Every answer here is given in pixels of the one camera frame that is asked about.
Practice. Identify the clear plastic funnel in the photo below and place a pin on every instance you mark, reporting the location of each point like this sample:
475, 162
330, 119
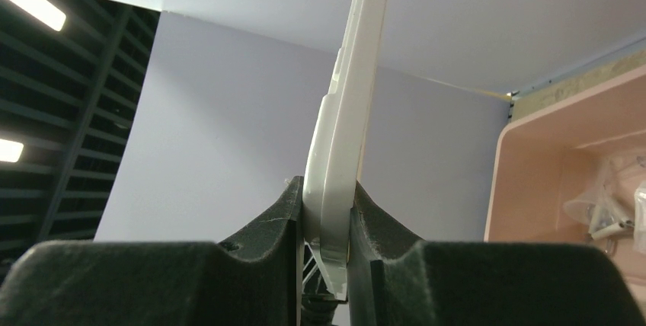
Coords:
589, 207

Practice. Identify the black slatted panel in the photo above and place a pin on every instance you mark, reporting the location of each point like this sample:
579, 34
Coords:
69, 97

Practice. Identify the small white plastic bag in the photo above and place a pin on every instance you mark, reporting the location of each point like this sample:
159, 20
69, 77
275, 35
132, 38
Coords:
639, 244

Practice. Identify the pink plastic bin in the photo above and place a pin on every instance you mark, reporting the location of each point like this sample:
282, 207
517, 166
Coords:
594, 138

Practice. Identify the white bin lid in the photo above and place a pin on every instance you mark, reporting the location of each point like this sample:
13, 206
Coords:
336, 151

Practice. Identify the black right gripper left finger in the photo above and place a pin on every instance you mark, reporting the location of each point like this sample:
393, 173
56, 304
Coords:
253, 277

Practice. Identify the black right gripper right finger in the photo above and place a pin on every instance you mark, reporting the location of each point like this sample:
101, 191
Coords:
397, 278

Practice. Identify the ceiling light strip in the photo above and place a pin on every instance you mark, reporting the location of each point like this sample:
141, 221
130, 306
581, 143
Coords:
44, 11
10, 151

